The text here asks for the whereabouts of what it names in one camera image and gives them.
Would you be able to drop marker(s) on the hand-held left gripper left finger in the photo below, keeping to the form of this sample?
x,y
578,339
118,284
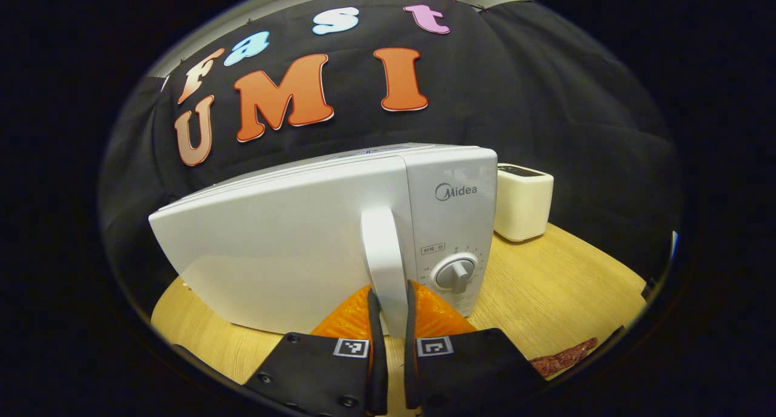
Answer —
x,y
321,374

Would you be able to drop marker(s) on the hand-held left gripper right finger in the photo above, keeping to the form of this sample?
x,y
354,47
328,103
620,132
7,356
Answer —
x,y
467,374

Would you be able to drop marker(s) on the red meat slice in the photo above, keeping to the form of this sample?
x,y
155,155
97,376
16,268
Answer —
x,y
561,359

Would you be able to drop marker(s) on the white microwave oven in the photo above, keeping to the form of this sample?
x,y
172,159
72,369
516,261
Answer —
x,y
273,253

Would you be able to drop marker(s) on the white toaster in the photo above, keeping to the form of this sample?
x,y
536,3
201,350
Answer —
x,y
522,205

